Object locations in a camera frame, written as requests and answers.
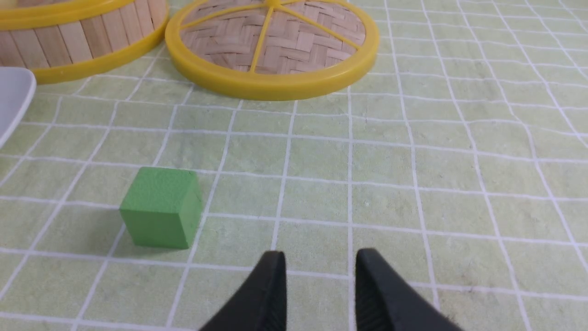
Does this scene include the green cube block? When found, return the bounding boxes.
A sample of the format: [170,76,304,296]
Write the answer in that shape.
[119,167,204,250]

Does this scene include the white square plate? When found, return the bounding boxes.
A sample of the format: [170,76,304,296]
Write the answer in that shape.
[0,67,37,147]

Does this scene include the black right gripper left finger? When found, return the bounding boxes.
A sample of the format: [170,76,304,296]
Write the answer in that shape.
[200,251,287,331]

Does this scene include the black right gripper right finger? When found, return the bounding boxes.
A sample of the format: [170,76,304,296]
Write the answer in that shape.
[355,248,460,331]

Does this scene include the bamboo steamer lid yellow rim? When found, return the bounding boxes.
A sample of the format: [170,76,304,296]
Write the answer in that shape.
[164,0,380,101]

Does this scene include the bamboo steamer basket yellow rim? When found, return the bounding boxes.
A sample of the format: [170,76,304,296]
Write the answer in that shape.
[0,0,170,84]

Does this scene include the green checkered tablecloth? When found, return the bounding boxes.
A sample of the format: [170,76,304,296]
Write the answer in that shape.
[0,0,588,331]

